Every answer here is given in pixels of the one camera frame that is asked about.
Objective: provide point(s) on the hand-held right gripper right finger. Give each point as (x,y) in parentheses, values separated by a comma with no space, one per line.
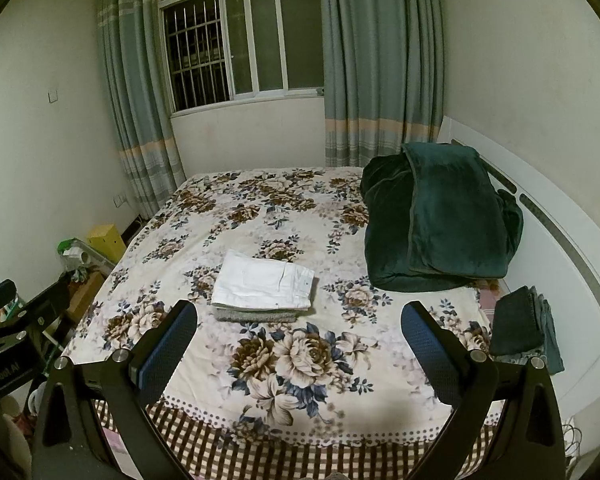
(430,350)

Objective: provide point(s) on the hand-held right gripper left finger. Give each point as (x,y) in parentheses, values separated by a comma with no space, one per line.
(166,347)

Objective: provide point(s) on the white pants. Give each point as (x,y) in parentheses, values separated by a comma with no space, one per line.
(262,280)

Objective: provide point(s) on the dark folded pants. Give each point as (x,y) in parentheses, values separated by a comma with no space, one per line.
(515,322)

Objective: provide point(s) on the grey folded pants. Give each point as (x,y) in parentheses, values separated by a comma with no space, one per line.
(255,315)

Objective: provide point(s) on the brown cardboard box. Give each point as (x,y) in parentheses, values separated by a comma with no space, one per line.
(85,295)

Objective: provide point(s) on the green and white packet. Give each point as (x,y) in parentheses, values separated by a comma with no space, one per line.
(72,250)

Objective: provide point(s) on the yellow box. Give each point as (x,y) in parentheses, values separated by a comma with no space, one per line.
(107,242)

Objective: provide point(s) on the floral sheet bed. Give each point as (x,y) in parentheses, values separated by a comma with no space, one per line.
(280,370)

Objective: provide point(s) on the folded blue jeans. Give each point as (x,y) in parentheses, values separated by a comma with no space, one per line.
(554,345)

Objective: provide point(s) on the dark green blanket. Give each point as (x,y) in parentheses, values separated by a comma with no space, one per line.
(445,220)

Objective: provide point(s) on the white headboard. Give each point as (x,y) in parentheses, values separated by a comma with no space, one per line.
(575,240)

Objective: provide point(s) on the barred window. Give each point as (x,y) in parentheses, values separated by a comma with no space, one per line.
(245,40)

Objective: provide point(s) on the wall socket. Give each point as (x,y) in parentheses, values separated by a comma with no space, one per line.
(120,200)

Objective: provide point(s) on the wall switch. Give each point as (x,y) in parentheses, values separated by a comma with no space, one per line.
(53,95)

